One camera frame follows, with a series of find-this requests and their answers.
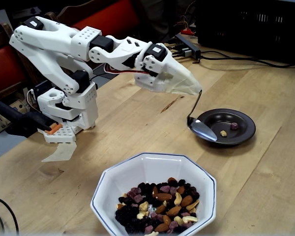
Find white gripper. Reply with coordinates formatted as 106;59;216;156
134;43;202;95

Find silver metal spoon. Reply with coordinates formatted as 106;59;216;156
186;89;218;142

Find brown round plate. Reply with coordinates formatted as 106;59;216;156
195;108;257;148

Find white octagonal bowl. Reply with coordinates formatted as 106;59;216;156
89;151;217;236

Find dark olive jacket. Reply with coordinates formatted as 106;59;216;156
137;0;197;50

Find wooden chair red cushion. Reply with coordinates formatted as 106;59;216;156
0;22;40;104
44;0;141;67

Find black plastic crate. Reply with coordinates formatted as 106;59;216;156
196;0;295;63

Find beige masking tape sheet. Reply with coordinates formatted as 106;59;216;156
41;141;77;163

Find mixed nuts and dried fruit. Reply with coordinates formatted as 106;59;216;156
114;177;201;236

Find black clamp orange pad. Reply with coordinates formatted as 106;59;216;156
0;100;64;138

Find white carton box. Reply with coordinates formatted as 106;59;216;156
0;9;14;36

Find coloured jumper wires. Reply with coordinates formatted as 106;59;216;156
173;0;197;28

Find thick black power cable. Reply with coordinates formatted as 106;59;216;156
193;50;295;69

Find thin black cable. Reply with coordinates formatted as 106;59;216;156
0;194;20;236

